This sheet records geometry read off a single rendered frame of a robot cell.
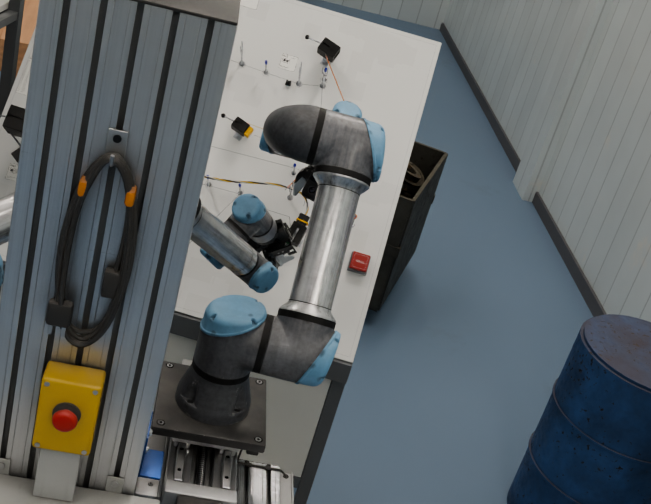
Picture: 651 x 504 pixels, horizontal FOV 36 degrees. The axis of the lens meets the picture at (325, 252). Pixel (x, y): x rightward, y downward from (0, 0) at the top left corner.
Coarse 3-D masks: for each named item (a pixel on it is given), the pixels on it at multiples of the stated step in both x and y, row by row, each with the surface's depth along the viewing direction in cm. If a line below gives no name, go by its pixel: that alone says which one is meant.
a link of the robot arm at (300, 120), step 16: (272, 112) 202; (288, 112) 197; (304, 112) 195; (272, 128) 199; (288, 128) 195; (304, 128) 194; (272, 144) 201; (288, 144) 196; (304, 144) 195; (304, 160) 198
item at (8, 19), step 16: (0, 0) 294; (16, 0) 294; (0, 16) 287; (16, 16) 295; (16, 32) 298; (16, 48) 301; (16, 64) 305; (0, 80) 305; (0, 96) 307; (0, 112) 310
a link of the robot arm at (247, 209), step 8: (240, 200) 242; (248, 200) 242; (256, 200) 242; (232, 208) 242; (240, 208) 242; (248, 208) 241; (256, 208) 241; (264, 208) 244; (232, 216) 244; (240, 216) 241; (248, 216) 241; (256, 216) 241; (264, 216) 244; (240, 224) 242; (248, 224) 243; (256, 224) 244; (264, 224) 246; (272, 224) 250; (248, 232) 243; (256, 232) 247; (264, 232) 249
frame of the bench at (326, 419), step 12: (336, 384) 289; (336, 396) 291; (324, 408) 293; (336, 408) 293; (324, 420) 295; (324, 432) 297; (312, 444) 299; (324, 444) 299; (312, 456) 301; (312, 468) 303; (300, 480) 306; (312, 480) 305; (300, 492) 308
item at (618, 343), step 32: (608, 320) 365; (640, 320) 371; (576, 352) 350; (608, 352) 343; (640, 352) 349; (576, 384) 347; (608, 384) 335; (640, 384) 329; (544, 416) 367; (576, 416) 347; (608, 416) 337; (640, 416) 332; (544, 448) 361; (576, 448) 348; (608, 448) 340; (640, 448) 337; (544, 480) 361; (576, 480) 350; (608, 480) 344; (640, 480) 343
